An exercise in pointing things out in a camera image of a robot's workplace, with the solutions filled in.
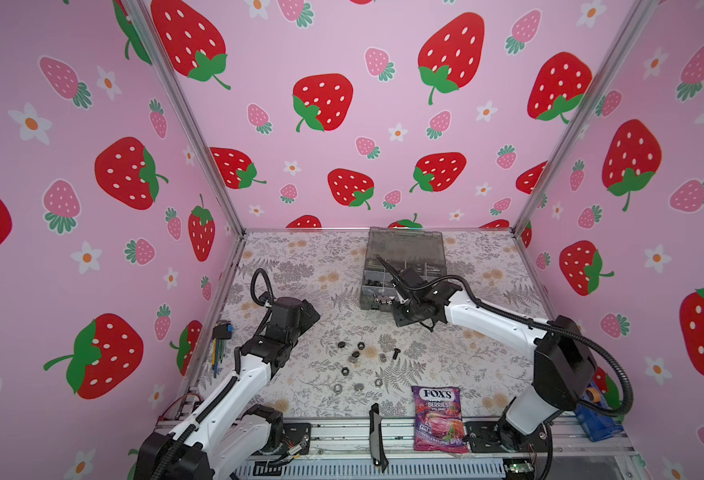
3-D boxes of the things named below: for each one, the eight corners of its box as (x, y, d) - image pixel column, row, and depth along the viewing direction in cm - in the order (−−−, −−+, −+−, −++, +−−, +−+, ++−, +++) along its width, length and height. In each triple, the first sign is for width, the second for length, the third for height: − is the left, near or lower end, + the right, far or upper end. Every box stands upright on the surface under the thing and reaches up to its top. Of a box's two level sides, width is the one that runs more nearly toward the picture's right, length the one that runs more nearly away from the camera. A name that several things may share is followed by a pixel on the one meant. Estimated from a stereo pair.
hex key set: (215, 378, 86) (212, 375, 84) (215, 326, 97) (212, 323, 95) (234, 372, 87) (231, 370, 85) (232, 322, 98) (229, 318, 96)
